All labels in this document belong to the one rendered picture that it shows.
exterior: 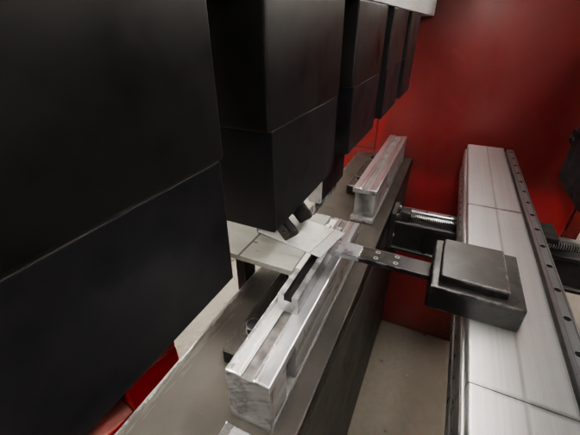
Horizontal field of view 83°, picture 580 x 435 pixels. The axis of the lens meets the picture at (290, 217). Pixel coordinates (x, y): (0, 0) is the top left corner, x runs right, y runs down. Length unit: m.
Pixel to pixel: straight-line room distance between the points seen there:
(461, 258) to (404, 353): 1.25
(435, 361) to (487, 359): 1.29
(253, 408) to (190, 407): 0.10
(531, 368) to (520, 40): 1.01
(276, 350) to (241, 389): 0.06
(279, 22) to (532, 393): 0.42
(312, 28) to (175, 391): 0.47
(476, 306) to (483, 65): 0.94
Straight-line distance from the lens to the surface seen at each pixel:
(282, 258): 0.52
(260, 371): 0.42
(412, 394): 1.62
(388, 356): 1.71
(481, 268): 0.51
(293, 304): 0.46
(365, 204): 0.86
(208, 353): 0.57
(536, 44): 1.30
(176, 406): 0.53
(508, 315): 0.50
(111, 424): 0.76
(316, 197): 0.46
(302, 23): 0.26
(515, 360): 0.49
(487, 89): 1.30
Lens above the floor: 1.32
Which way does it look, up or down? 30 degrees down
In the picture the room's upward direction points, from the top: straight up
